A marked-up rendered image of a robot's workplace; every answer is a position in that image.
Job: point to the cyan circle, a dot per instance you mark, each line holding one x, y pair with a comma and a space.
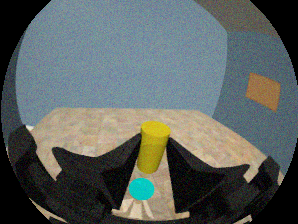
141, 189

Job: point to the yellow cylinder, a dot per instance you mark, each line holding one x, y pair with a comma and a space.
154, 136

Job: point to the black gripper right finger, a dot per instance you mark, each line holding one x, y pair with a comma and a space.
192, 179

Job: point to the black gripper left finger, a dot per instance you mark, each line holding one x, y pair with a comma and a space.
110, 172

